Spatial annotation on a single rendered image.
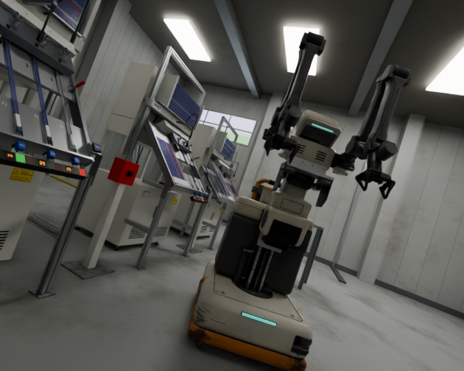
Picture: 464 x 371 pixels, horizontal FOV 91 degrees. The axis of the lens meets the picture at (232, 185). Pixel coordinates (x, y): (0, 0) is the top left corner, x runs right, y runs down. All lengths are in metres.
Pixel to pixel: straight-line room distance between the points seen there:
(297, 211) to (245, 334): 0.68
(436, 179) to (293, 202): 5.76
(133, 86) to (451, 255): 6.66
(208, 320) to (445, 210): 6.15
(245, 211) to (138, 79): 1.70
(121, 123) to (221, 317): 1.90
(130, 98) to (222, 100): 5.26
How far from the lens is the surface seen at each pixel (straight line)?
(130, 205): 2.16
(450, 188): 6.94
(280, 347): 1.41
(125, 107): 2.51
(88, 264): 1.86
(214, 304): 1.28
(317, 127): 1.32
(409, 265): 6.60
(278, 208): 1.27
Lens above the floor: 0.78
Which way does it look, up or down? 3 degrees up
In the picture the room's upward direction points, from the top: 19 degrees clockwise
